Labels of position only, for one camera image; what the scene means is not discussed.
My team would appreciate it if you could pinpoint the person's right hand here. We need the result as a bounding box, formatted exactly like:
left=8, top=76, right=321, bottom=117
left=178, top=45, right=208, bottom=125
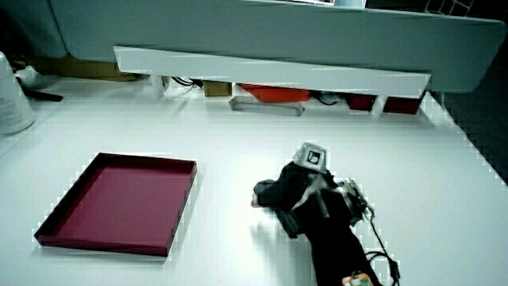
left=250, top=141, right=375, bottom=239

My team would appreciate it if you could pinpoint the person's right forearm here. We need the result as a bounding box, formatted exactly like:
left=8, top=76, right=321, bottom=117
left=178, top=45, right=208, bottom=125
left=304, top=222, right=383, bottom=286

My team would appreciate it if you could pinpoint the white desk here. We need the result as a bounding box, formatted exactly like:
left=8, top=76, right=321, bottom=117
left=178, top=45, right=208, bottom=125
left=0, top=74, right=508, bottom=286

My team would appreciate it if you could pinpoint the grey desk partition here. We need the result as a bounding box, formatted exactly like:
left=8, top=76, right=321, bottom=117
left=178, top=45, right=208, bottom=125
left=48, top=0, right=508, bottom=95

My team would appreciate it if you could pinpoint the orange green sensor module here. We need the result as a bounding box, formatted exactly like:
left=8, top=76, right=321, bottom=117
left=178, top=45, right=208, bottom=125
left=341, top=271, right=375, bottom=286

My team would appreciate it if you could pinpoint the dark red box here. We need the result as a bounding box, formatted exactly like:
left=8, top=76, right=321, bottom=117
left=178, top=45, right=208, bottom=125
left=382, top=94, right=425, bottom=116
left=345, top=92, right=378, bottom=113

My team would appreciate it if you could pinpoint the orange flat box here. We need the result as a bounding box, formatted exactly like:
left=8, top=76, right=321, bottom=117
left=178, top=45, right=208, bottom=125
left=237, top=83, right=312, bottom=104

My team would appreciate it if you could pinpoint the clear plastic case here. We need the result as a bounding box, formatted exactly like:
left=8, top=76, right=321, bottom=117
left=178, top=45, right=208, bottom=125
left=228, top=95, right=306, bottom=118

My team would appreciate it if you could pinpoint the white raised shelf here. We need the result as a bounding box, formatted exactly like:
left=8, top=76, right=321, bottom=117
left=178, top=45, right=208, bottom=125
left=113, top=44, right=433, bottom=116

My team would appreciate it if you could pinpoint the small brown cardboard box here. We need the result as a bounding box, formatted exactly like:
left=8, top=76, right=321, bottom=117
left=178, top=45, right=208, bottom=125
left=202, top=80, right=233, bottom=98

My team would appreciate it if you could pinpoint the maroon shallow tray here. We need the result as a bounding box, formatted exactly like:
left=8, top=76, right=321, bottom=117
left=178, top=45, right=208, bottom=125
left=33, top=152, right=198, bottom=257

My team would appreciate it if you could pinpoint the large brown cardboard box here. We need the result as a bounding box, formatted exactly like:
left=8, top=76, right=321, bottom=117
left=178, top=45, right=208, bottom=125
left=30, top=54, right=140, bottom=83

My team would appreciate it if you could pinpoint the black stick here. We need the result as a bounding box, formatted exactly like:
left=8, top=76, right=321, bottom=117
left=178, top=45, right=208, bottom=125
left=15, top=75, right=64, bottom=103

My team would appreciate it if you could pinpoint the white plastic container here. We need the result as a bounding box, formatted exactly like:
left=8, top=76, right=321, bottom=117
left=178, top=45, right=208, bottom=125
left=0, top=50, right=37, bottom=136

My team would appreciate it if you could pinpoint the black glove cable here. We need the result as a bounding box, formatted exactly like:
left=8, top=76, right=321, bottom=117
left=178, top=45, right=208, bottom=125
left=364, top=206, right=402, bottom=286

